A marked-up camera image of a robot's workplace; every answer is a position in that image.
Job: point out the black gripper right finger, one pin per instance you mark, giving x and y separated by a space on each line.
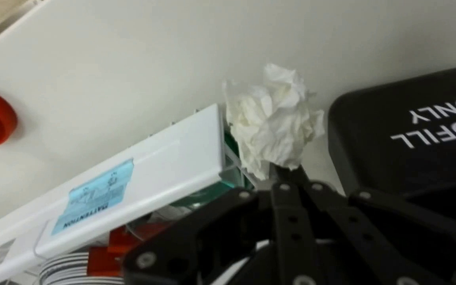
387 238

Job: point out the white paper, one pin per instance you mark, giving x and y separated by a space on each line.
273 121

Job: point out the green pack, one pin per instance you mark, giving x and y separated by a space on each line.
237 168

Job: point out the long white cardboard box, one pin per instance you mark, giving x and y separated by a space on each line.
134 179

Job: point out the black landfill bin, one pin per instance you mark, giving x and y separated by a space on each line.
412 136

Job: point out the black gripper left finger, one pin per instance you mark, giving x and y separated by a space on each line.
222 231

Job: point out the red pack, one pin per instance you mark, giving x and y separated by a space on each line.
118 247

